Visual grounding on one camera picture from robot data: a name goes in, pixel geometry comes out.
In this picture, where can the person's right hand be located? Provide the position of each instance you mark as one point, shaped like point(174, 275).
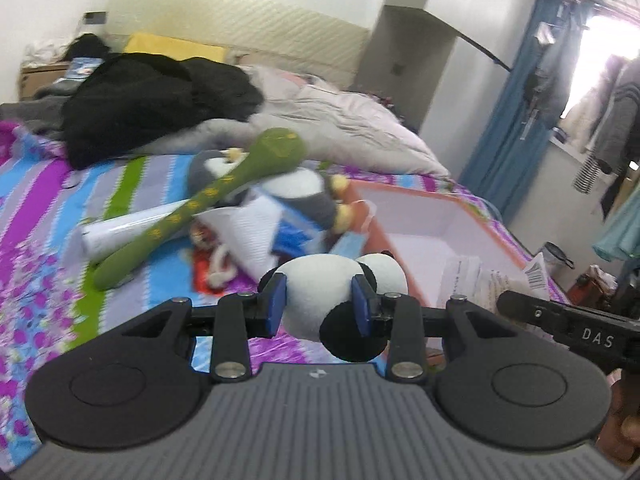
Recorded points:
point(625, 420)

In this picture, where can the striped floral bed sheet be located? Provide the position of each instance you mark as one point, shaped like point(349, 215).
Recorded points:
point(50, 210)

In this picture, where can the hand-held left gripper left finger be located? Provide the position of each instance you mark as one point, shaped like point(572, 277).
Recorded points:
point(278, 305)

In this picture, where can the black bin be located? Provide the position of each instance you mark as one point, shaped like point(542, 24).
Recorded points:
point(556, 257)

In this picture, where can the blue book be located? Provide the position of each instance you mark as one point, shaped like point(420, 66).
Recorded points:
point(84, 67)

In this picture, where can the pale pink quilt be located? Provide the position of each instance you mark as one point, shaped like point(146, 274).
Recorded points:
point(350, 120)

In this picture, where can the rolled white paper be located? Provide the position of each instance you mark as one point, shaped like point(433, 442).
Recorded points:
point(120, 230)

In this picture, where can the white paper towel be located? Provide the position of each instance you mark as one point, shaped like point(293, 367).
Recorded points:
point(245, 240)

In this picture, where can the white paper slips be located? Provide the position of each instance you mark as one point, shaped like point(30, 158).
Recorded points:
point(480, 280)

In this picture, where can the wall socket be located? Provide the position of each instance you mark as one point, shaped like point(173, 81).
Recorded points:
point(95, 17)

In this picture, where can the red bag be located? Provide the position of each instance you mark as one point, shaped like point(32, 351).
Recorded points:
point(595, 285)

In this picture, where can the black garment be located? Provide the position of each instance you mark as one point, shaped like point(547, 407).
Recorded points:
point(150, 100)

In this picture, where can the cream quilted headboard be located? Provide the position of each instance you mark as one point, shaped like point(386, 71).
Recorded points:
point(280, 25)

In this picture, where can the teal garment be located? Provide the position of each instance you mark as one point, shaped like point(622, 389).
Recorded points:
point(622, 230)

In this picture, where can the pink cardboard box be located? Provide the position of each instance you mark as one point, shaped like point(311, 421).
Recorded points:
point(425, 220)

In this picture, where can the grey cloth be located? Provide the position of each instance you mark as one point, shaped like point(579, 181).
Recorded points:
point(30, 107)

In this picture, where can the hanging beige coat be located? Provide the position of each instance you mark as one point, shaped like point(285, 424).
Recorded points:
point(620, 110)

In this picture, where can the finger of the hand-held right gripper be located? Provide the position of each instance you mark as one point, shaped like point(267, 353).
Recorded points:
point(525, 306)

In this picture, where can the yellow pillow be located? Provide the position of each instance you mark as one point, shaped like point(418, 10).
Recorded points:
point(170, 47)

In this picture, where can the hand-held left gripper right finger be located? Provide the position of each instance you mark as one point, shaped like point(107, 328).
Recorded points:
point(361, 307)

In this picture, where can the blue plastic snack packet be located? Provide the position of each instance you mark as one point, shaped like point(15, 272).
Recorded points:
point(295, 235)

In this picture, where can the blue curtain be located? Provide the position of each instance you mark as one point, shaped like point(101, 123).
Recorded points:
point(515, 125)

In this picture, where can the green plush stick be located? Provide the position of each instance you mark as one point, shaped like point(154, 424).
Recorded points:
point(275, 152)

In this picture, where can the hanging grey jacket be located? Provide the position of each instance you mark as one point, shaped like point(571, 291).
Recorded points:
point(552, 70)

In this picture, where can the panda plush toy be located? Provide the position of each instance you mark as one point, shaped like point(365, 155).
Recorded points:
point(320, 285)

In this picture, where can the wooden nightstand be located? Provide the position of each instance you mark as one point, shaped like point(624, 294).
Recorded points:
point(35, 80)

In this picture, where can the hanging striped garment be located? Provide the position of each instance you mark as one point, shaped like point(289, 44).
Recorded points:
point(592, 172)

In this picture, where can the red and white toy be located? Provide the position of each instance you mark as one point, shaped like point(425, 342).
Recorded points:
point(206, 274)

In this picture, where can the grey penguin plush toy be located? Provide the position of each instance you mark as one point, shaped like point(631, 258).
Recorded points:
point(312, 205)

